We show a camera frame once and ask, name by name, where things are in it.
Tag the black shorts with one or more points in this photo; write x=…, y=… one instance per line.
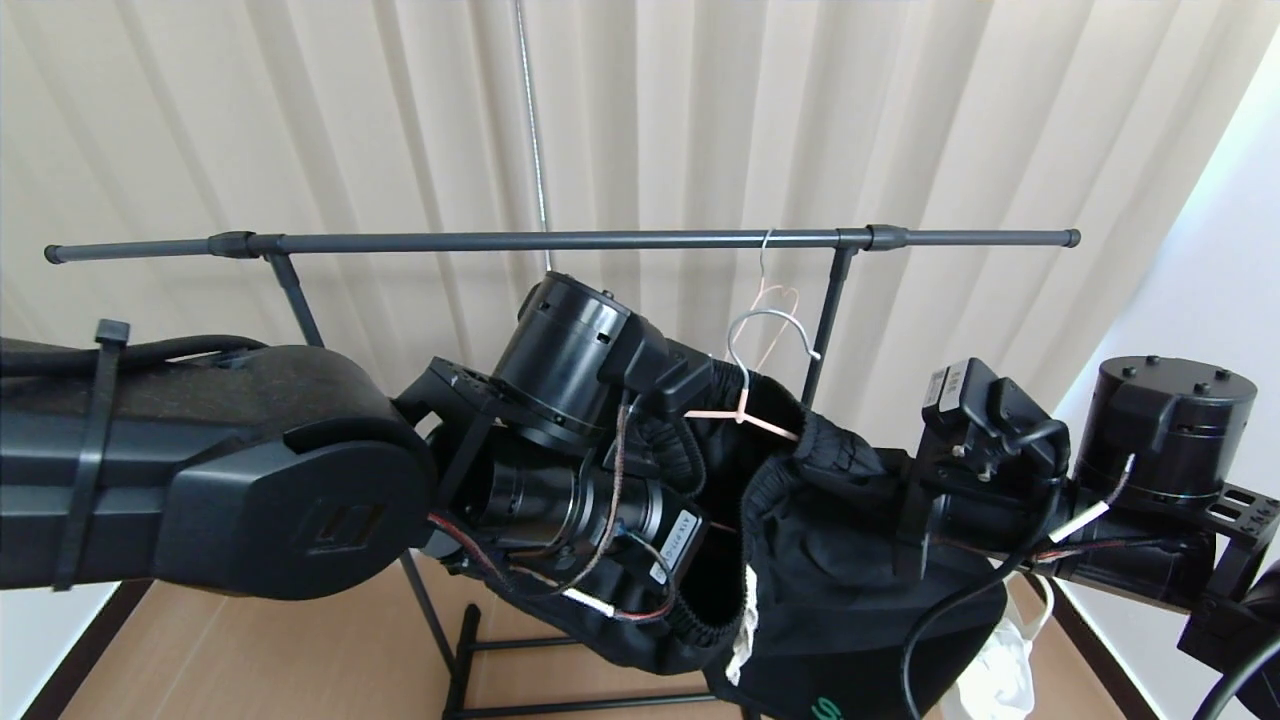
x=830, y=580

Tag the white garment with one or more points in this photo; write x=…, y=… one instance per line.
x=990, y=670

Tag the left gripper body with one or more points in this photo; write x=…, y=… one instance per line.
x=580, y=520

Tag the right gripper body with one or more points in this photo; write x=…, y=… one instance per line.
x=1100, y=540

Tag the pink clothes hanger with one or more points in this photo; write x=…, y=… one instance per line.
x=765, y=260
x=745, y=395

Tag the beige curtain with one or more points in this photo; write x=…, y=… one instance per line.
x=300, y=120

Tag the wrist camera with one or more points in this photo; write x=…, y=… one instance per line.
x=670, y=365
x=980, y=410

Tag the black clothes rack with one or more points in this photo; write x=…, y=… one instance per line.
x=500, y=241

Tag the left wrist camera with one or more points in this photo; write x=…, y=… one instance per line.
x=670, y=365

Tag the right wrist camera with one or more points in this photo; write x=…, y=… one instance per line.
x=980, y=410

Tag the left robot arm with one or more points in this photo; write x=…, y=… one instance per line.
x=250, y=470

